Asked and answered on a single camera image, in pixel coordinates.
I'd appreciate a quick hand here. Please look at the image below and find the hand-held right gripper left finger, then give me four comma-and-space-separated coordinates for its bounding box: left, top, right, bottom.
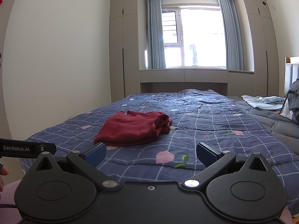
30, 142, 118, 190

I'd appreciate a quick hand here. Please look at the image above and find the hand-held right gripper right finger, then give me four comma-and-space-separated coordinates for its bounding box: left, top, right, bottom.
183, 142, 273, 189

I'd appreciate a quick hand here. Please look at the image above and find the red long-sleeved sweater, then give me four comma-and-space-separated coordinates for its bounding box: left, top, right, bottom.
93, 111, 173, 147

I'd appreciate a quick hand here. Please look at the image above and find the person's left hand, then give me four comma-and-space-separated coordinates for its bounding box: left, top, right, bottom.
0, 162, 10, 193

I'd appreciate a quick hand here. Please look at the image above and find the blue checked quilt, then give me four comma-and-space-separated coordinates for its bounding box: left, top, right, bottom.
20, 89, 299, 209

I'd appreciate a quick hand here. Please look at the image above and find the person's pink clothing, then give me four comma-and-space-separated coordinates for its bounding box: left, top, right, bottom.
0, 179, 24, 224

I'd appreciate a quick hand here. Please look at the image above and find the grey quilted bedspread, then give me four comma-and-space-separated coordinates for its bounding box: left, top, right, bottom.
226, 95, 299, 155

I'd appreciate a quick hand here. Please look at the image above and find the beige window bench cabinet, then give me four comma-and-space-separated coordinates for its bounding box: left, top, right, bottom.
139, 69, 255, 97

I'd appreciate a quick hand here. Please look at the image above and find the light blue folded cloth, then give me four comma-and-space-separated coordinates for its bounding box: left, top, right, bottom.
279, 97, 299, 125

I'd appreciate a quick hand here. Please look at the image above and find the white-framed window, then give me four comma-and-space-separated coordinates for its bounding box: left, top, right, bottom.
161, 5, 227, 69

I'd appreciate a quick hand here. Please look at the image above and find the wooden padded headboard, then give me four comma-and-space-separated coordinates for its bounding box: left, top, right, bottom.
284, 56, 299, 98

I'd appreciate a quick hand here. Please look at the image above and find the blue-grey curtain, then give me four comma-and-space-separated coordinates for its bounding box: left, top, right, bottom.
217, 0, 245, 71
146, 0, 166, 70

